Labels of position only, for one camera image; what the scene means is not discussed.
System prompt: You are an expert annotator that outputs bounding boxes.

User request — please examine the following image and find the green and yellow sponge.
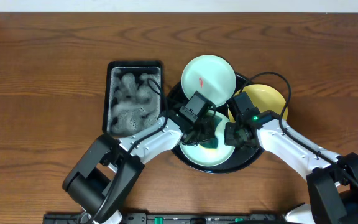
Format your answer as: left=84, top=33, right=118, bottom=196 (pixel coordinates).
left=198, top=136, right=219, bottom=150

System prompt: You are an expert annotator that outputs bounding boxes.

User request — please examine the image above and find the mint green plate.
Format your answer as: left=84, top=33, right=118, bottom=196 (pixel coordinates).
left=179, top=112, right=235, bottom=167
left=181, top=55, right=236, bottom=107

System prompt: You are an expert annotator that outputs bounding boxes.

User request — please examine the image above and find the yellow plate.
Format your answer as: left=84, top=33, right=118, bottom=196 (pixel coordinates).
left=227, top=84, right=286, bottom=122

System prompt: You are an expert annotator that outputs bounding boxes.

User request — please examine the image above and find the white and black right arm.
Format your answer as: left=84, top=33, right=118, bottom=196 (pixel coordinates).
left=225, top=108, right=358, bottom=223

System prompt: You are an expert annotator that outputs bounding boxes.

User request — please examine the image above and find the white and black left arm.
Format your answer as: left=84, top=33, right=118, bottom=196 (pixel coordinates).
left=62, top=116, right=214, bottom=223

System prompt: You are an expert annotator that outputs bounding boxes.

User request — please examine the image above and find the round black tray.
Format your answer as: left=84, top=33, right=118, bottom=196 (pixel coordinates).
left=167, top=72, right=264, bottom=174

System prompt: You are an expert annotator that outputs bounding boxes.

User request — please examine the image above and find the black rectangular soapy water tray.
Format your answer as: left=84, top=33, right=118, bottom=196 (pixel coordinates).
left=102, top=60, right=163, bottom=136

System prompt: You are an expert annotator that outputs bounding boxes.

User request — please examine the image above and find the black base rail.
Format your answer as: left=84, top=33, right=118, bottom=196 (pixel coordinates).
left=42, top=213, right=283, bottom=224

